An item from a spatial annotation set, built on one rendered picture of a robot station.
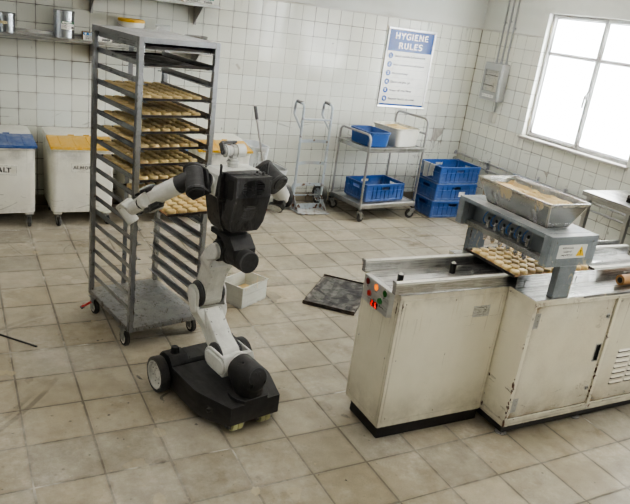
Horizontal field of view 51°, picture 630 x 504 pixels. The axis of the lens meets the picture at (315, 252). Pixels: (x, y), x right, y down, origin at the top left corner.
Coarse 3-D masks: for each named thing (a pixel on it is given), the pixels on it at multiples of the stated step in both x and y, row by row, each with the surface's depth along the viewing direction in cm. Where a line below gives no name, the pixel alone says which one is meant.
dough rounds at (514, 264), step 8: (480, 248) 377; (488, 248) 379; (496, 248) 381; (504, 248) 384; (512, 248) 386; (488, 256) 365; (496, 256) 366; (504, 256) 368; (512, 256) 371; (520, 256) 373; (528, 256) 375; (496, 264) 358; (504, 264) 355; (512, 264) 357; (520, 264) 359; (528, 264) 361; (536, 264) 363; (512, 272) 347; (520, 272) 350; (528, 272) 353; (536, 272) 355; (544, 272) 358
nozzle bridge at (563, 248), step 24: (456, 216) 385; (480, 216) 380; (504, 216) 351; (480, 240) 396; (504, 240) 356; (552, 240) 323; (576, 240) 331; (552, 264) 329; (576, 264) 337; (552, 288) 337
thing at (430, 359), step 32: (480, 288) 340; (384, 320) 332; (416, 320) 328; (448, 320) 338; (480, 320) 349; (352, 352) 362; (384, 352) 333; (416, 352) 336; (448, 352) 347; (480, 352) 358; (352, 384) 363; (384, 384) 335; (416, 384) 345; (448, 384) 356; (480, 384) 367; (384, 416) 343; (416, 416) 354; (448, 416) 370
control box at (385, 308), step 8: (376, 280) 332; (368, 288) 338; (384, 288) 325; (368, 296) 338; (376, 296) 332; (392, 296) 322; (376, 304) 332; (384, 304) 326; (392, 304) 324; (384, 312) 326
